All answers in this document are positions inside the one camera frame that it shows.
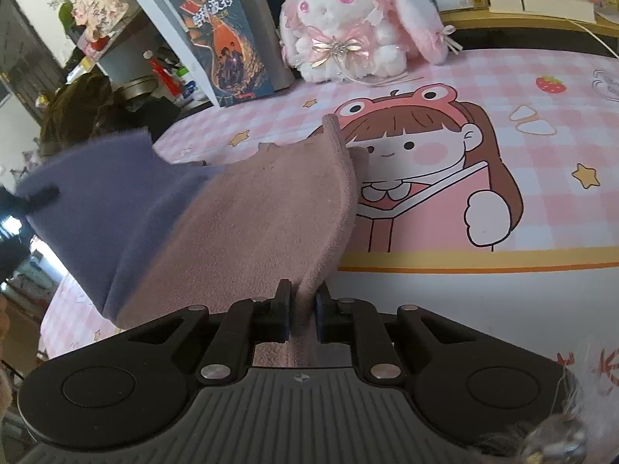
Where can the illustrated dark book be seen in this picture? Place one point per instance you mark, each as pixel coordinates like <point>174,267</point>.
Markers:
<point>227,43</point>

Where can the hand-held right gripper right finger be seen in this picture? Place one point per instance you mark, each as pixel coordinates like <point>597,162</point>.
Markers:
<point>321,312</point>

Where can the olive green garment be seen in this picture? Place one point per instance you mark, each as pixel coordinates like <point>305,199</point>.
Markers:
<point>82,111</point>

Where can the white shelf post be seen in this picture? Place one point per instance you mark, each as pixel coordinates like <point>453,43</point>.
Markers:
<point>159,24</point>

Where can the white jar green lid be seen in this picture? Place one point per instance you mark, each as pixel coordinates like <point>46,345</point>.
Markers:
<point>189,87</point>

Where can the white pink plush bunny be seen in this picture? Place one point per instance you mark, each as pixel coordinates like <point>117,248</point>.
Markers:
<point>348,24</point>

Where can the grey book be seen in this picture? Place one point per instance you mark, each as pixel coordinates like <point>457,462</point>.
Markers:
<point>263,24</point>

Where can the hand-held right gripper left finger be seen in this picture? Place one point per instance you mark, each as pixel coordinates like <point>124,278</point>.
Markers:
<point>283,312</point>

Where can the pink flower bouquet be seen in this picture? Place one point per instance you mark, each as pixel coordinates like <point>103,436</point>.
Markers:
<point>92,0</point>

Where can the round metal tin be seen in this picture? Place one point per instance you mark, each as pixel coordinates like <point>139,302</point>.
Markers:
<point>137,88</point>

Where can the red bottle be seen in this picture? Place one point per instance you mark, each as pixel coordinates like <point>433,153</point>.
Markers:
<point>164,75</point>

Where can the wooden shelf board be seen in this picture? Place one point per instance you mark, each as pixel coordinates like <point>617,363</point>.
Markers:
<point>522,20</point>

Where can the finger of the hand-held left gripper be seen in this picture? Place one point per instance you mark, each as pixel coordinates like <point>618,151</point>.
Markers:
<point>41,196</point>

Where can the purple and brown sweater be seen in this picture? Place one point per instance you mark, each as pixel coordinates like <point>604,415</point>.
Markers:
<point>242,212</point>

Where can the pink checked printed blanket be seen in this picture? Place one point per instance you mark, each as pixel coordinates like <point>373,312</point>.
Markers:
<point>532,179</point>

